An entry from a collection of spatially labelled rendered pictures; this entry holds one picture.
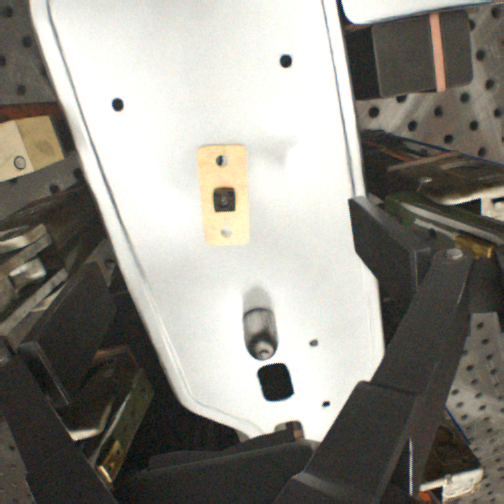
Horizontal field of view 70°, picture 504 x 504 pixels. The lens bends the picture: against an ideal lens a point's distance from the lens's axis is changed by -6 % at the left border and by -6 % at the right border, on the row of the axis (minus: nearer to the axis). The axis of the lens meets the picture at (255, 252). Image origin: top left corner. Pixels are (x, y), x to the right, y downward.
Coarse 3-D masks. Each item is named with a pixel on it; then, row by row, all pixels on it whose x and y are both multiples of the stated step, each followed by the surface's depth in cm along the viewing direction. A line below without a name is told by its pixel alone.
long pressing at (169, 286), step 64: (64, 0) 25; (128, 0) 25; (192, 0) 25; (256, 0) 26; (320, 0) 26; (64, 64) 26; (128, 64) 27; (192, 64) 27; (256, 64) 27; (320, 64) 28; (128, 128) 28; (192, 128) 29; (256, 128) 29; (320, 128) 30; (128, 192) 30; (192, 192) 31; (256, 192) 31; (320, 192) 32; (128, 256) 32; (192, 256) 33; (256, 256) 33; (320, 256) 34; (192, 320) 35; (320, 320) 36; (192, 384) 38; (256, 384) 39; (320, 384) 39
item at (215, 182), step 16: (240, 144) 29; (208, 160) 29; (240, 160) 29; (208, 176) 29; (224, 176) 30; (240, 176) 30; (208, 192) 30; (224, 192) 29; (240, 192) 30; (208, 208) 31; (224, 208) 30; (240, 208) 31; (208, 224) 31; (224, 224) 31; (240, 224) 32; (208, 240) 32; (224, 240) 32; (240, 240) 32
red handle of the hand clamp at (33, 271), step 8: (24, 264) 25; (32, 264) 25; (40, 264) 25; (16, 272) 24; (24, 272) 25; (32, 272) 25; (40, 272) 25; (16, 280) 24; (24, 280) 25; (32, 280) 25; (40, 280) 26; (16, 288) 25
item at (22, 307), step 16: (48, 240) 26; (0, 256) 24; (16, 256) 23; (32, 256) 24; (0, 272) 21; (48, 272) 27; (64, 272) 27; (0, 288) 22; (32, 288) 25; (48, 288) 25; (0, 304) 22; (16, 304) 23; (32, 304) 24; (0, 320) 21; (16, 320) 22
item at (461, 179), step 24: (384, 144) 51; (384, 168) 41; (408, 168) 37; (432, 168) 35; (456, 168) 35; (480, 168) 33; (384, 192) 43; (432, 192) 30; (456, 192) 28; (480, 192) 28
